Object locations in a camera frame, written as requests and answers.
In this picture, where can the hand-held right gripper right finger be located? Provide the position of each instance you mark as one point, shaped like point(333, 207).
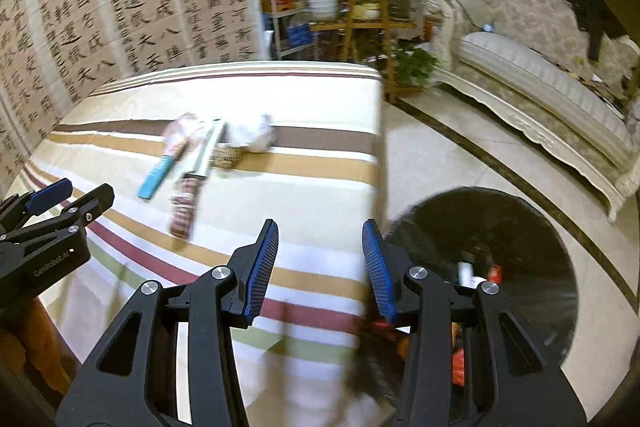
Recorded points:
point(377, 274)

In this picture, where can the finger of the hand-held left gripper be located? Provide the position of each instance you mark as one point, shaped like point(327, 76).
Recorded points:
point(47, 197)
point(92, 202)

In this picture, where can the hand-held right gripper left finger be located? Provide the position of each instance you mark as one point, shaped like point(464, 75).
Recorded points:
point(260, 274)

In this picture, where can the blue and white flat pack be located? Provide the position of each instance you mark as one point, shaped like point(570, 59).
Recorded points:
point(155, 179)

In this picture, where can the patterned brown wrapper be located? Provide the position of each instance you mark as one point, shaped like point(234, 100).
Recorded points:
point(183, 209)

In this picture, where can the clear plastic wrapper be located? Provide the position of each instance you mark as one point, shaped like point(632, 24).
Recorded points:
point(181, 129)

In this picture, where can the white tissue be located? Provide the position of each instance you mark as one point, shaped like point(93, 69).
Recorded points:
point(255, 137)

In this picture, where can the black-lined round trash bin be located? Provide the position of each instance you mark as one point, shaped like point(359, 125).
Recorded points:
point(525, 247)

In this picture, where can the striped tablecloth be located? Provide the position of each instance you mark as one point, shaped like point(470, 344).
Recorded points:
point(300, 167)

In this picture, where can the low green leafy plant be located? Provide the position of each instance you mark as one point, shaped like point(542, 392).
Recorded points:
point(412, 67)

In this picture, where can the blue plastic crate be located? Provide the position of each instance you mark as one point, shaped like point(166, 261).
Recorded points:
point(301, 36)

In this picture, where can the wooden plant stand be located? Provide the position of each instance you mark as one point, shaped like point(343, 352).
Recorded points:
point(357, 27)

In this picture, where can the ornate cream sofa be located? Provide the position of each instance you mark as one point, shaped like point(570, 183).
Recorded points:
point(530, 72)

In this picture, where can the small yellow plant pot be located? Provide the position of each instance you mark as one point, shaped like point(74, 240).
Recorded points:
point(366, 12)

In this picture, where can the white metal shelf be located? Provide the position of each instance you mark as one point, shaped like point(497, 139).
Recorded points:
point(280, 7)

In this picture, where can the pile of cardboard scraps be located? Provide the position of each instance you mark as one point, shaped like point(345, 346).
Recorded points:
point(602, 87)

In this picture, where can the black jacket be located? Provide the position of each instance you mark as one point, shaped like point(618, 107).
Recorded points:
point(595, 22)

